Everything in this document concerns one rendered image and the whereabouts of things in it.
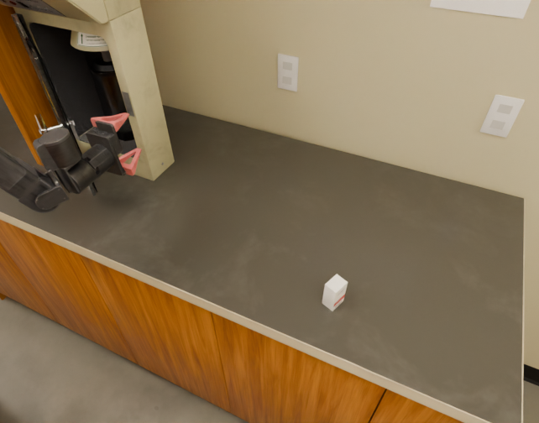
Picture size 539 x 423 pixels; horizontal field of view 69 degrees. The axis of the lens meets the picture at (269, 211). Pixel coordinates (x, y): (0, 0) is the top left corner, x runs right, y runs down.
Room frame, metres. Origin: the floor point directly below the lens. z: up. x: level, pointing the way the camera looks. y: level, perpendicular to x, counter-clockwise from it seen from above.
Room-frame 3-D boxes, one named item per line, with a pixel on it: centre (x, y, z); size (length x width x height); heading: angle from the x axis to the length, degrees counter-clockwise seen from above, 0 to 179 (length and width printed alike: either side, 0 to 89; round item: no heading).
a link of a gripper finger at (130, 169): (0.76, 0.34, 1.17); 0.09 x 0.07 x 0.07; 154
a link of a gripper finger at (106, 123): (0.76, 0.34, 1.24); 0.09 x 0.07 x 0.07; 154
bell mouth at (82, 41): (1.08, 0.44, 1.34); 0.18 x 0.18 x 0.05
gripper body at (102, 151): (0.69, 0.37, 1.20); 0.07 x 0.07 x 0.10; 64
